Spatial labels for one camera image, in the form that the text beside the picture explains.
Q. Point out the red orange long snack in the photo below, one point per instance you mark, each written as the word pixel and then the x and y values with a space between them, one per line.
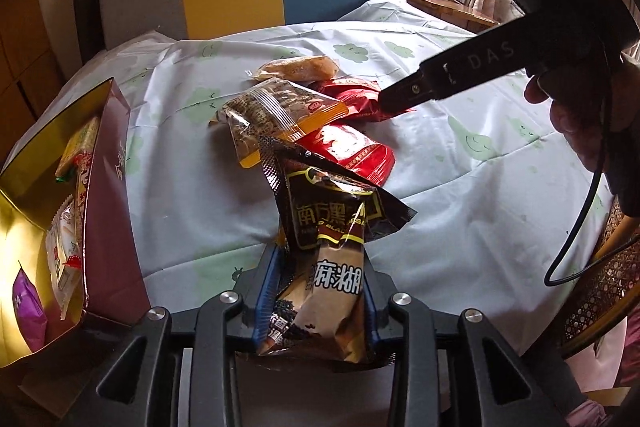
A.
pixel 84 177

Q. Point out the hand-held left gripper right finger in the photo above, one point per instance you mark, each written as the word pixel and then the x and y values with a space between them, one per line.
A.
pixel 375 312

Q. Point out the wooden side desk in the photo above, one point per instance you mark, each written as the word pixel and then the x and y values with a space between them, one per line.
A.
pixel 450 9

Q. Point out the green-edged cracker packet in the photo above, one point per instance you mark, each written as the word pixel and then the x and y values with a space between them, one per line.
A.
pixel 77 144

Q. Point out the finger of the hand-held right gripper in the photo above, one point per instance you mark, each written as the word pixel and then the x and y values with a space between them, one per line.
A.
pixel 405 94

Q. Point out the person's right hand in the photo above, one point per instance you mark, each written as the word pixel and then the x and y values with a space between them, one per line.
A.
pixel 580 117

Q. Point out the wicker chair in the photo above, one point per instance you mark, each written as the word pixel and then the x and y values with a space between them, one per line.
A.
pixel 600 297

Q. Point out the white red-label snack packet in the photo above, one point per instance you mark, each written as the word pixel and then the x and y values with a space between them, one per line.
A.
pixel 62 252

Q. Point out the wooden wardrobe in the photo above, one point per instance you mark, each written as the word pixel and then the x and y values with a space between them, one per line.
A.
pixel 25 47

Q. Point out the pink cloth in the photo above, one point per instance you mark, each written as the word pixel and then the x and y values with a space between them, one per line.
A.
pixel 620 357

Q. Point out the golden pastry packet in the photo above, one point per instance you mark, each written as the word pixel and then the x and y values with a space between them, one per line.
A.
pixel 300 68

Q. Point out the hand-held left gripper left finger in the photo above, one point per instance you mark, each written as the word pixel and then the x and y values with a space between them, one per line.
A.
pixel 264 292

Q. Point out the purple snack packet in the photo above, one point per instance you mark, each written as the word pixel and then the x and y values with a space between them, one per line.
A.
pixel 27 307

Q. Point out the gold-lined tin box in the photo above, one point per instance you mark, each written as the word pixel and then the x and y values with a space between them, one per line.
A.
pixel 105 207

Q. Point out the red snack packet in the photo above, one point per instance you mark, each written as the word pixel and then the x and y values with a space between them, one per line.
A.
pixel 350 94
pixel 350 152

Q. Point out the brown sesame paste sachet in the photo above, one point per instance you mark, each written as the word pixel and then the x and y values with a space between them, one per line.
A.
pixel 330 287
pixel 390 212

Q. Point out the clear orange-edged nut packet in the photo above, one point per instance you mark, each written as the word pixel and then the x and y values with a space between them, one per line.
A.
pixel 280 107

